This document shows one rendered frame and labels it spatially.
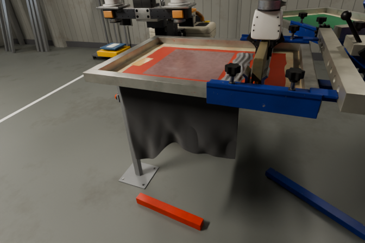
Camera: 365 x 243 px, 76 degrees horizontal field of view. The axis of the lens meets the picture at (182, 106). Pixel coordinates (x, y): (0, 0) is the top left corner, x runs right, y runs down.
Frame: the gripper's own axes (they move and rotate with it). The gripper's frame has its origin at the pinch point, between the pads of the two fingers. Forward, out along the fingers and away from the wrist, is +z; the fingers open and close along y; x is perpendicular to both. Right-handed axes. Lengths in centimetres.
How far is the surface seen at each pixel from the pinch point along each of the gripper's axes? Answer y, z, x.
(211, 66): 19.3, 6.0, 3.5
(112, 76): 48, 3, 29
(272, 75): -4.5, 6.1, 6.2
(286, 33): -12, 62, -308
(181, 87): 21.5, 3.8, 29.1
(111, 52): 76, 6, -6
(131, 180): 80, 101, -4
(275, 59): -4.2, 6.0, -11.4
